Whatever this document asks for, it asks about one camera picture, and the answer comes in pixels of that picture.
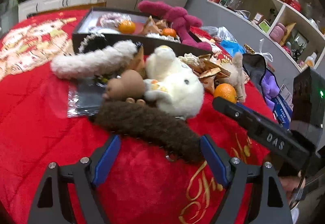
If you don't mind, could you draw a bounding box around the orange tangerine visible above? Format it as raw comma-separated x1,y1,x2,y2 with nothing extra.
118,19,136,34
162,28,177,38
213,83,237,103

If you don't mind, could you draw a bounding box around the clear silver plastic bag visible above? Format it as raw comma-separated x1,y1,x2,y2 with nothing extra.
67,78,106,117

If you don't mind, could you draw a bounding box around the gold triangular snack packet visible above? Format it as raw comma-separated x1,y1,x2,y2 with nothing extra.
178,53,231,94

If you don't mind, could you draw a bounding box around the dark brown fuzzy hair clip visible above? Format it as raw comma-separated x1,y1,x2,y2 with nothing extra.
91,101,204,163

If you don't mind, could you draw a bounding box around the white plush duck toy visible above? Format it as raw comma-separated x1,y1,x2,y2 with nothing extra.
144,45,204,119

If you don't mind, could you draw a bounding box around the white fluffy hair clip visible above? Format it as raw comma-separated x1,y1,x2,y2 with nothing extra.
50,40,138,80

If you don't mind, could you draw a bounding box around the person's right hand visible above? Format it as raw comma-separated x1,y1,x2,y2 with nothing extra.
279,177,301,201

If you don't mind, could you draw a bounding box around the blue white cardboard box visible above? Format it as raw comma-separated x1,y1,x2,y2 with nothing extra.
272,84,293,129

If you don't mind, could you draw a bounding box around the red bear-print blanket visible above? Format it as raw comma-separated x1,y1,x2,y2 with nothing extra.
0,9,278,224

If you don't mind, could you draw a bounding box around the black purple bag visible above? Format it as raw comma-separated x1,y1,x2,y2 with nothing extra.
242,53,280,111

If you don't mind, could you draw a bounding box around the blue plastic bag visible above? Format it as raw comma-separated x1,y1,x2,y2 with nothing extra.
220,40,246,57

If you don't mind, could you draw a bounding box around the magenta plush toy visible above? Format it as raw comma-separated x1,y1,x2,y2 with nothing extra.
138,0,212,51

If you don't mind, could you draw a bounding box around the black shallow tray box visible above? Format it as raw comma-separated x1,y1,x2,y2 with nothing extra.
72,7,212,56

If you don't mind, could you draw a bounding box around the white kitchen counter cabinet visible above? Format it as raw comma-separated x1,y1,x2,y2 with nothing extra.
18,0,97,22

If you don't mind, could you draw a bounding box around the wooden chair back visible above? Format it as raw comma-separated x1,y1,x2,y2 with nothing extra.
26,0,106,18

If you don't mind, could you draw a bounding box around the white wall shelf unit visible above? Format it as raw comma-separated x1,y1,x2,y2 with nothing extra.
206,0,324,70

